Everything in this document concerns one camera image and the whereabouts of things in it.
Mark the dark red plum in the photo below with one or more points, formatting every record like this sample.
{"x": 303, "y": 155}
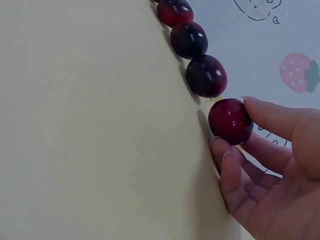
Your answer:
{"x": 206, "y": 76}
{"x": 189, "y": 40}
{"x": 228, "y": 121}
{"x": 175, "y": 13}

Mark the person's right hand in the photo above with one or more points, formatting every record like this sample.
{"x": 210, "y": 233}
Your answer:
{"x": 287, "y": 200}

